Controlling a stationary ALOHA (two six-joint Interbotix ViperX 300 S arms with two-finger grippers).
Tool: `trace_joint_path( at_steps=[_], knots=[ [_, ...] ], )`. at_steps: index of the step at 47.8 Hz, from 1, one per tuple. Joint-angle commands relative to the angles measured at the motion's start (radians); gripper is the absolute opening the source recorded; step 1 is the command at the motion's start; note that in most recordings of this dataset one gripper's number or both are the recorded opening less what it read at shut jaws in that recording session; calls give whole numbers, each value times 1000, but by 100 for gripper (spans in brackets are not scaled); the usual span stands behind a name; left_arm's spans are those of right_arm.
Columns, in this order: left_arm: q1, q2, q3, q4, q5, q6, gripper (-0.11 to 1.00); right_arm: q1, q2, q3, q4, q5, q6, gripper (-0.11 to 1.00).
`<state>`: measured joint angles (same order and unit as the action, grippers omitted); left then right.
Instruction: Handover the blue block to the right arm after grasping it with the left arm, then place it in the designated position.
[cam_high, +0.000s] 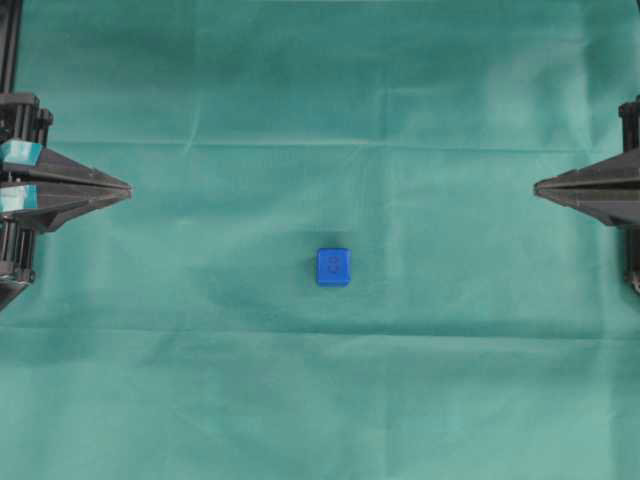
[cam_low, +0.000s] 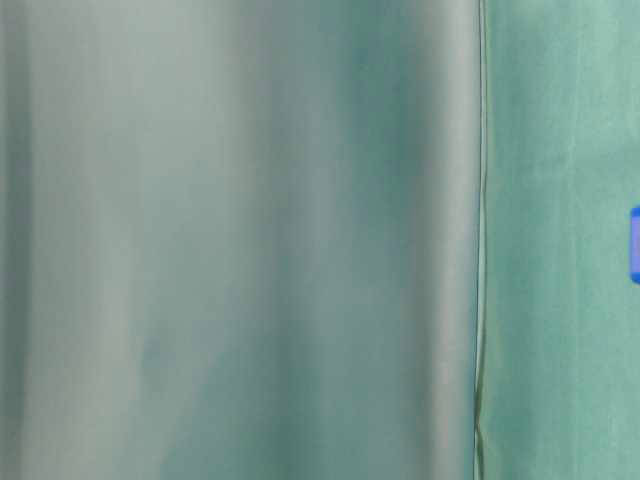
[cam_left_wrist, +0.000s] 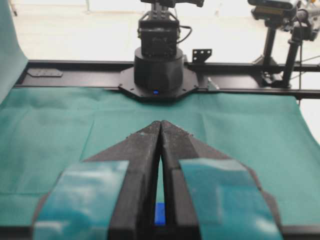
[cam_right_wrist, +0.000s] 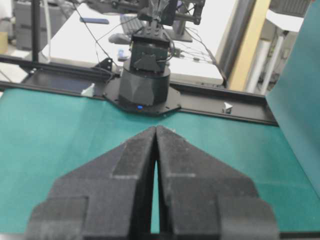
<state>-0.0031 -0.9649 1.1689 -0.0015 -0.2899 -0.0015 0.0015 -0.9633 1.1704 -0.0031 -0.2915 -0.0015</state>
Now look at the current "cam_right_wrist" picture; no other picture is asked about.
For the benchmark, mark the black tripod pole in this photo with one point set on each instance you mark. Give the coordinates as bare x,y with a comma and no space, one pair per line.
35,29

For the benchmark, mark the blue phone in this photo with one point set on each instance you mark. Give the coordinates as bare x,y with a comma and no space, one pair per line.
94,20

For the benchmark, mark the black keyboard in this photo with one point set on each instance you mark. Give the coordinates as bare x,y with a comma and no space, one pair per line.
131,24

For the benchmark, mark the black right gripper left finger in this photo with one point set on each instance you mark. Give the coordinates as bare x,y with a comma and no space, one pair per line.
108,198

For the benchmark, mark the white desk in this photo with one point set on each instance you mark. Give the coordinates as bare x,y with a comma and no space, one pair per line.
87,44

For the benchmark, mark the black monitor stand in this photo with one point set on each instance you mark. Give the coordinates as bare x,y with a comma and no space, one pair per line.
186,11

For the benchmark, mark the green table cloth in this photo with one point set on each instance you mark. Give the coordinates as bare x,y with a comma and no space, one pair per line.
44,136

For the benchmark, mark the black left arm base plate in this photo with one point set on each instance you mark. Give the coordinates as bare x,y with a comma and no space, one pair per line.
112,94

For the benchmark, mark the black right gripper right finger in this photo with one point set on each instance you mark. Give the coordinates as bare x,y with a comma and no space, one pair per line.
203,198

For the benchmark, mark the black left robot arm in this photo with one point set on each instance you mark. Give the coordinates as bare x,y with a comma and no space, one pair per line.
145,76

